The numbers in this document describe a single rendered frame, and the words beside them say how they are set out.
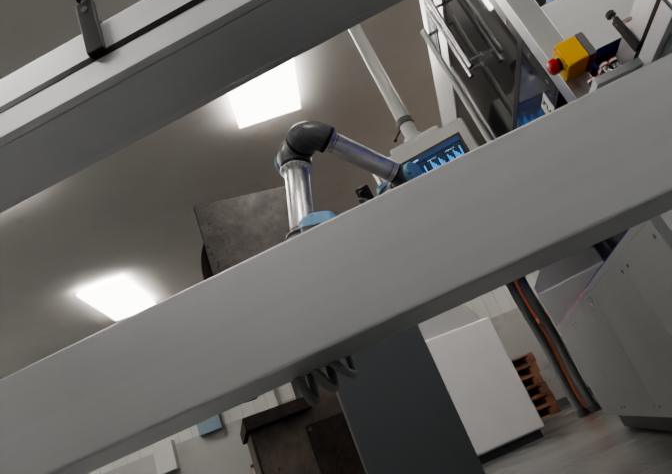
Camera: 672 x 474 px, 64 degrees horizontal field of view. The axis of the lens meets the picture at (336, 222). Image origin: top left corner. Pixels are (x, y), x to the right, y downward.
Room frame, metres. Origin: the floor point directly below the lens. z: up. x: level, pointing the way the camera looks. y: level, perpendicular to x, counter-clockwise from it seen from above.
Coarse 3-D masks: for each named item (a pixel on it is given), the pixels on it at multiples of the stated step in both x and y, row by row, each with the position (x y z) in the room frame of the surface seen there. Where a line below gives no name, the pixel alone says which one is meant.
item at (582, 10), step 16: (560, 0) 1.20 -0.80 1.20; (576, 0) 1.20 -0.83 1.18; (592, 0) 1.19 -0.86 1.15; (608, 0) 1.19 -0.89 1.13; (624, 0) 1.19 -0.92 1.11; (560, 16) 1.20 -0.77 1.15; (576, 16) 1.20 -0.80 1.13; (592, 16) 1.20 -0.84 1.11; (624, 16) 1.19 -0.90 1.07; (560, 32) 1.21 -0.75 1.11; (576, 32) 1.20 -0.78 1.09; (592, 32) 1.20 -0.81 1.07; (608, 32) 1.20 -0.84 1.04; (448, 48) 2.03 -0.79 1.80; (432, 64) 2.48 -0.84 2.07; (448, 64) 2.17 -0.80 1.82; (448, 80) 2.35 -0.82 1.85; (448, 96) 2.55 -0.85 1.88; (560, 96) 1.31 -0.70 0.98; (448, 112) 2.79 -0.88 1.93; (512, 128) 1.84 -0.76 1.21
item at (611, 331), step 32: (640, 224) 1.34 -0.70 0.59; (640, 256) 1.47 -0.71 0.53; (608, 288) 1.89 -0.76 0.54; (640, 288) 1.61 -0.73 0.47; (576, 320) 2.64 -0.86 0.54; (608, 320) 2.12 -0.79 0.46; (640, 320) 1.78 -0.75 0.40; (576, 352) 3.08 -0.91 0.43; (608, 352) 2.40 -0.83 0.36; (640, 352) 1.98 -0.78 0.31; (608, 384) 2.75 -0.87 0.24; (640, 384) 2.22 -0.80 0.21
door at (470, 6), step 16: (448, 0) 1.67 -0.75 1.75; (464, 0) 1.52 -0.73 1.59; (480, 0) 1.39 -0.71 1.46; (464, 16) 1.61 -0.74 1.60; (480, 16) 1.47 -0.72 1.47; (496, 16) 1.36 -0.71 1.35; (480, 32) 1.56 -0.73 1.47; (496, 32) 1.44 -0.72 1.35; (480, 48) 1.66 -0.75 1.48; (496, 48) 1.52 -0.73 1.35; (512, 48) 1.40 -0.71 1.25; (496, 64) 1.61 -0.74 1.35; (512, 64) 1.48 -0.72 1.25; (512, 80) 1.56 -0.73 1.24; (512, 96) 1.66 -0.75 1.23
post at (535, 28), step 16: (496, 0) 1.27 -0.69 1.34; (512, 0) 1.21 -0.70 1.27; (528, 0) 1.21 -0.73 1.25; (512, 16) 1.24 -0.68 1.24; (528, 16) 1.21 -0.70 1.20; (544, 16) 1.21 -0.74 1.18; (528, 32) 1.22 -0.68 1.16; (544, 32) 1.21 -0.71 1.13; (544, 48) 1.21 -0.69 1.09; (544, 64) 1.25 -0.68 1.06; (560, 80) 1.23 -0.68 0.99; (576, 80) 1.21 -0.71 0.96; (576, 96) 1.21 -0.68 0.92; (656, 224) 1.26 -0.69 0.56
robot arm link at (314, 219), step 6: (306, 216) 1.43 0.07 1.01; (312, 216) 1.42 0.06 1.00; (318, 216) 1.42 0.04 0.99; (324, 216) 1.42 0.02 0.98; (330, 216) 1.44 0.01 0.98; (300, 222) 1.44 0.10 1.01; (306, 222) 1.43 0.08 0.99; (312, 222) 1.42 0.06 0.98; (318, 222) 1.42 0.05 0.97; (300, 228) 1.46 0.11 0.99; (306, 228) 1.43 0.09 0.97
